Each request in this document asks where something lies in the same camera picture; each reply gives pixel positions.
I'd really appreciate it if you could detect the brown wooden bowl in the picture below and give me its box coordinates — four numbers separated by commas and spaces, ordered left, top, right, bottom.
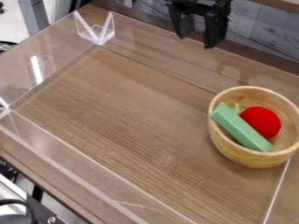
209, 86, 299, 169

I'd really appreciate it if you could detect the red plush strawberry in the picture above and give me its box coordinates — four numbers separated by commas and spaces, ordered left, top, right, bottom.
233, 103, 282, 139

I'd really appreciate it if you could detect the clear acrylic enclosure wall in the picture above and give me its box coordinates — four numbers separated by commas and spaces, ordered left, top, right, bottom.
0, 8, 299, 224

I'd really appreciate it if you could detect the grey post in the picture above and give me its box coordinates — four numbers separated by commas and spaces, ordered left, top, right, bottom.
18, 0, 50, 36

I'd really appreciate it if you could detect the green rectangular stick block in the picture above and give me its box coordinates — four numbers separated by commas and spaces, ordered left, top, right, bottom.
210, 102, 273, 152

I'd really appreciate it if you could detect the black clamp with cable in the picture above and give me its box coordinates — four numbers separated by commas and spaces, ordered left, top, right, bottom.
0, 199, 68, 224

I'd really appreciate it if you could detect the black table leg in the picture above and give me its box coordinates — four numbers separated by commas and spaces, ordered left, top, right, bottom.
32, 185, 43, 202

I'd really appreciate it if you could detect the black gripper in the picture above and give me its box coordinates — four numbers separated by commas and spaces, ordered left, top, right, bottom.
166, 0, 233, 49

